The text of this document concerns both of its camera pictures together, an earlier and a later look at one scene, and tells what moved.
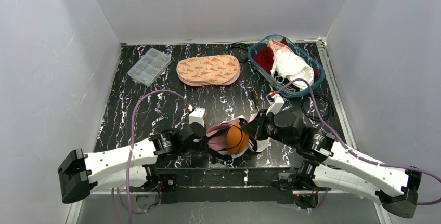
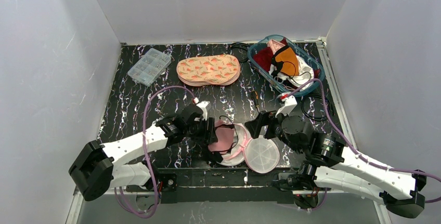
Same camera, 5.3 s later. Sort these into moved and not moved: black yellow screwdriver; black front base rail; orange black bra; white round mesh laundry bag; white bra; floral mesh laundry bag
Moved: white round mesh laundry bag; orange black bra
Not moved: black yellow screwdriver; black front base rail; floral mesh laundry bag; white bra
